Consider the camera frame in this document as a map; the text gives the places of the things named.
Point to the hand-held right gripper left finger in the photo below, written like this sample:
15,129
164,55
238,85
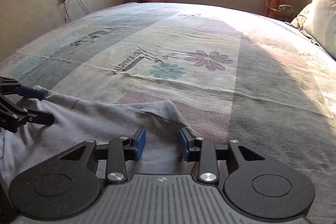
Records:
141,144

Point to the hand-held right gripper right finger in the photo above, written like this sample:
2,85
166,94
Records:
183,145

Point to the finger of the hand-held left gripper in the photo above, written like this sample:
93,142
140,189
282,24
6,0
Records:
39,117
30,92

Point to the grey printed pants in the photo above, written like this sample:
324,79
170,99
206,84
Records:
92,121

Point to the pastel flowered bed sheet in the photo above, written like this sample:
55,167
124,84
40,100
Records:
236,95

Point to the wooden bedside shelf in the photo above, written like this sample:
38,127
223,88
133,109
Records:
275,10

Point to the small cream pillow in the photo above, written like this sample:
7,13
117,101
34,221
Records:
302,18

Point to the large cream printed pillow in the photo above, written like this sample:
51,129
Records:
324,22

